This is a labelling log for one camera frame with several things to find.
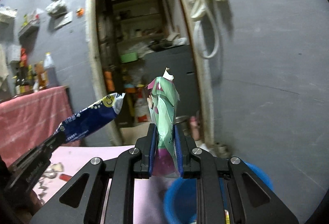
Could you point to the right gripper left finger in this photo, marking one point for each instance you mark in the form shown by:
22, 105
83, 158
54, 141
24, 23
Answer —
147, 145

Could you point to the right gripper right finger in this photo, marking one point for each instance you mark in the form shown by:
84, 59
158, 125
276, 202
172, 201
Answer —
188, 168

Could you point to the green pink snack wrapper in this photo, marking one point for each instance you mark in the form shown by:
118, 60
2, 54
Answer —
162, 102

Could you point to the blue snack bag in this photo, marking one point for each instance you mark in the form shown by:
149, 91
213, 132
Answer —
91, 119

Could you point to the blue plastic basin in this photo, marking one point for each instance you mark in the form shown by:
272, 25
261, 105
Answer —
180, 200

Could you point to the white red sack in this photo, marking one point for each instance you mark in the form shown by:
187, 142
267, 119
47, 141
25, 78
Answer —
141, 107

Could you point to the pink bottle on floor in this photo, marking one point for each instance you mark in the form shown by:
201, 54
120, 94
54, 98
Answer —
195, 128

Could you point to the steel pot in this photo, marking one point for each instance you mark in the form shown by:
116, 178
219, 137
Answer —
184, 122

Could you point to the red cigarette box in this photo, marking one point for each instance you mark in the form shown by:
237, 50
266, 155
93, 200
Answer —
64, 177

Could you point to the pink floral tablecloth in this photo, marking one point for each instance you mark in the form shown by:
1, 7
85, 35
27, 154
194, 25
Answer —
108, 191

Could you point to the pink plaid cloth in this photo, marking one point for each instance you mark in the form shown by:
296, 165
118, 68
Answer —
28, 120

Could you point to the green box on shelf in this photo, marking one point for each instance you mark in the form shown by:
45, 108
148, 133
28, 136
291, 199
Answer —
129, 57

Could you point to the dark sauce bottle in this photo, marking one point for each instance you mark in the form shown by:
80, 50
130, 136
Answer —
23, 70

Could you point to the large vinegar jug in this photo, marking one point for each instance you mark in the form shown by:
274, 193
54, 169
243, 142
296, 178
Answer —
50, 70

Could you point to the wall shelf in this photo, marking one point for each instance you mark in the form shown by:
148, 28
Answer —
28, 29

